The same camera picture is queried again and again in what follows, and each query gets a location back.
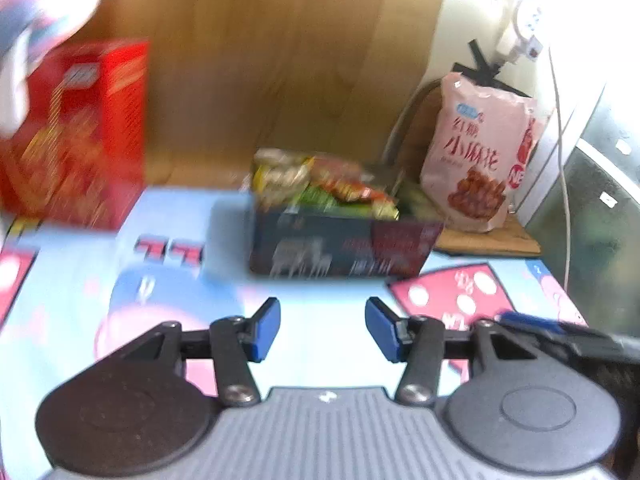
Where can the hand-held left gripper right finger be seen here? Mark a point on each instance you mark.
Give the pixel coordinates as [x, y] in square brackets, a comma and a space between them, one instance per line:
[382, 330]

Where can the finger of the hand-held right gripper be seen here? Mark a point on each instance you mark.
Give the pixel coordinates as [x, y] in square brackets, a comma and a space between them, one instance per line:
[575, 340]

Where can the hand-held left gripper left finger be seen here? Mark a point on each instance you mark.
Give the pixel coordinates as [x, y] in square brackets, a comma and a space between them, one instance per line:
[265, 330]

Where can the black cardboard box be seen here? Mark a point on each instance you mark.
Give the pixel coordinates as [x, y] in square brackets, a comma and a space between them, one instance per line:
[325, 250]

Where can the pile of mixed snack packets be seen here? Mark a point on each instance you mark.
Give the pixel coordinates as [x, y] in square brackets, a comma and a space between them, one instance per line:
[330, 185]

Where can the cartoon pig printed blanket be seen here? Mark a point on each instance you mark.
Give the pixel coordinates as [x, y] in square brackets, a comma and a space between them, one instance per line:
[225, 290]

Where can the frosted glass door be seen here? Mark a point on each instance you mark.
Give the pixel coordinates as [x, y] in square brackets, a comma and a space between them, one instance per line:
[610, 235]

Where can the wooden board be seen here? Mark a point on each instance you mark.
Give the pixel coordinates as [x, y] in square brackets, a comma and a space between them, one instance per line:
[500, 240]

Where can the large pink snack bag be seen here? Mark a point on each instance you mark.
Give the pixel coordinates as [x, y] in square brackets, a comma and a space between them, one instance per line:
[475, 160]

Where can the red gift box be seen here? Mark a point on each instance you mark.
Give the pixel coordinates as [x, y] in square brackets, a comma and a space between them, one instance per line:
[85, 135]

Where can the wooden headboard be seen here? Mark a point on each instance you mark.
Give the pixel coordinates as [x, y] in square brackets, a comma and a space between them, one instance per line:
[275, 60]

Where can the black folding stand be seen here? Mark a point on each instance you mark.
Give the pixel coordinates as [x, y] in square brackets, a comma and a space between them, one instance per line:
[482, 67]

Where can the pastel plush toy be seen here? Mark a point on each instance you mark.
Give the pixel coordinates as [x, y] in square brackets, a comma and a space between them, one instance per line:
[30, 20]

